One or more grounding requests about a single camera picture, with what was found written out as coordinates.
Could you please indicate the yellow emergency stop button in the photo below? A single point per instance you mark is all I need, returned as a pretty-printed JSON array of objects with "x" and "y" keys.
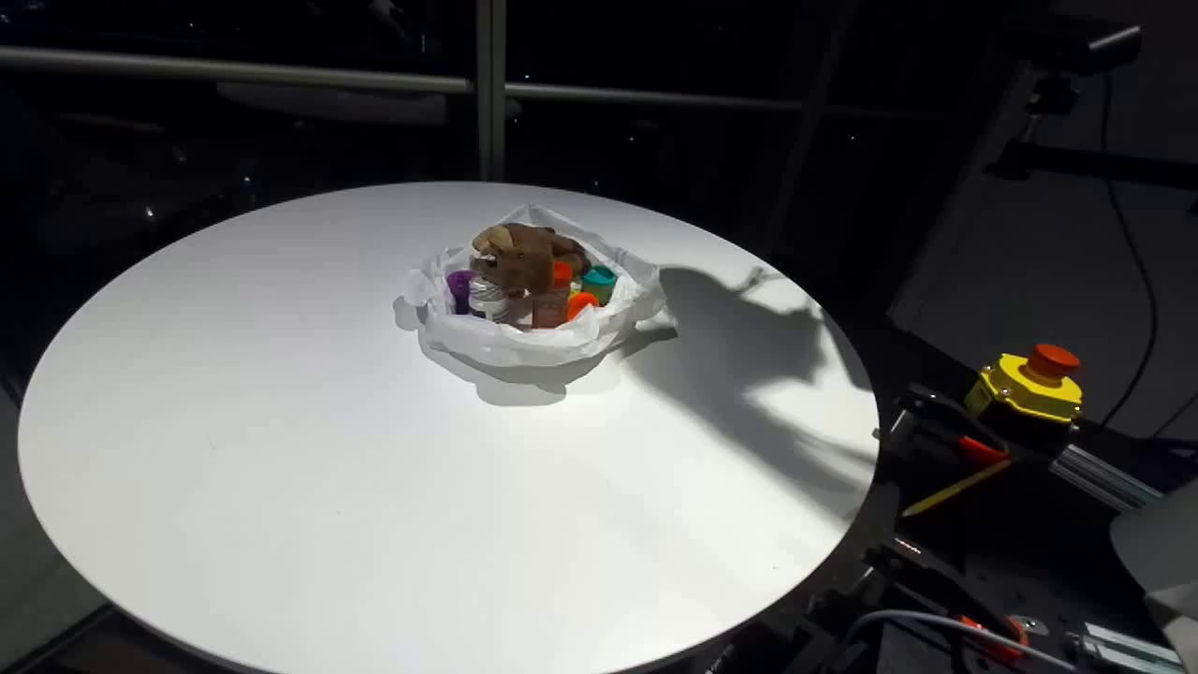
[{"x": 1031, "y": 383}]

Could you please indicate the black metal stand bar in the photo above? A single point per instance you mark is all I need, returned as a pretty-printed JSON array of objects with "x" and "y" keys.
[{"x": 1099, "y": 167}]

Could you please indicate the white plastic bag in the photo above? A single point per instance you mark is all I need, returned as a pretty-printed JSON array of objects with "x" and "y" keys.
[{"x": 524, "y": 346}]

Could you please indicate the brown plush toy animal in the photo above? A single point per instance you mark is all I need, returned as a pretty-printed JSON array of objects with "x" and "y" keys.
[{"x": 524, "y": 264}]

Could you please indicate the aluminium profile bar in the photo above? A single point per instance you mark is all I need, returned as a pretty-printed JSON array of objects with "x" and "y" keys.
[{"x": 1107, "y": 478}]

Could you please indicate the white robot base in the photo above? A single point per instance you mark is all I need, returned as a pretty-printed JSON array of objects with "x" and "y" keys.
[{"x": 1165, "y": 548}]

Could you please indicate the yellow rod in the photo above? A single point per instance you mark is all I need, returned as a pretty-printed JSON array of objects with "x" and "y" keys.
[{"x": 955, "y": 488}]

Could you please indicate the teal lid dough cup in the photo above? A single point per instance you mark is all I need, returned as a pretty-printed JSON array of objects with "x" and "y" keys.
[{"x": 599, "y": 282}]

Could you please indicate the grey window rail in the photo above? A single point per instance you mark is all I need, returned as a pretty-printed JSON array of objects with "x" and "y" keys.
[{"x": 250, "y": 73}]

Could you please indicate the grey window post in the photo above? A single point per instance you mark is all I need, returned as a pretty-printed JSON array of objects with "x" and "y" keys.
[{"x": 491, "y": 87}]

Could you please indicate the black camera on stand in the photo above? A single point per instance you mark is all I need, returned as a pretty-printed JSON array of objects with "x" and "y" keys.
[{"x": 1074, "y": 44}]

